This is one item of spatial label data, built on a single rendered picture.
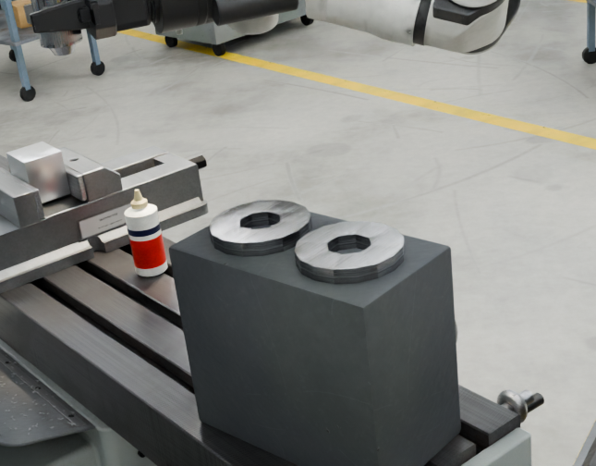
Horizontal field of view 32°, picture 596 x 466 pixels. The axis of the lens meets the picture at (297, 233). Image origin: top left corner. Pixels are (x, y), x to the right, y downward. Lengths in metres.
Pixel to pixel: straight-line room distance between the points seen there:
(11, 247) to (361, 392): 0.64
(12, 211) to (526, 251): 2.19
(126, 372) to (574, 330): 1.91
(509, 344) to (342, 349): 2.01
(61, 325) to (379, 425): 0.50
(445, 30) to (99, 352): 0.52
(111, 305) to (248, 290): 0.41
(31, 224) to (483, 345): 1.69
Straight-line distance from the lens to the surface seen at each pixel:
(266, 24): 1.26
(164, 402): 1.06
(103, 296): 1.28
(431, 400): 0.90
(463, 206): 3.61
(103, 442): 1.20
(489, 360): 2.75
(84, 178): 1.37
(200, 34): 5.82
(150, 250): 1.29
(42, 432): 1.17
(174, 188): 1.44
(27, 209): 1.34
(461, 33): 1.18
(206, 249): 0.91
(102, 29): 1.16
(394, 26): 1.18
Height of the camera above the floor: 1.47
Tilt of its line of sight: 25 degrees down
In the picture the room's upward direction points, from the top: 7 degrees counter-clockwise
